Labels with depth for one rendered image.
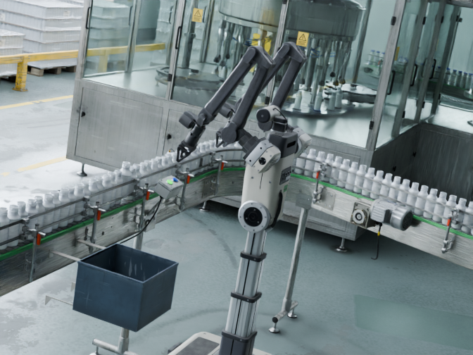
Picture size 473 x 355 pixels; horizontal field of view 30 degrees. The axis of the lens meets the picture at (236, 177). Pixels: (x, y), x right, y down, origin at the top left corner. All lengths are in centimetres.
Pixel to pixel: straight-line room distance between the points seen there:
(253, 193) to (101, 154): 404
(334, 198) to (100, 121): 324
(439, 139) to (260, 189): 491
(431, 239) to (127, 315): 204
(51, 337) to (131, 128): 313
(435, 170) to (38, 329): 490
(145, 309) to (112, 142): 446
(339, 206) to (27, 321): 196
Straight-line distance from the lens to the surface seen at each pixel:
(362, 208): 512
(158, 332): 539
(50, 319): 540
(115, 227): 428
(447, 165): 893
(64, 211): 389
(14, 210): 360
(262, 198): 417
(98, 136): 807
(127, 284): 361
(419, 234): 508
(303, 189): 546
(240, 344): 446
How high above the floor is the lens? 230
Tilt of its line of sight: 15 degrees down
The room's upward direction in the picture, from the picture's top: 10 degrees clockwise
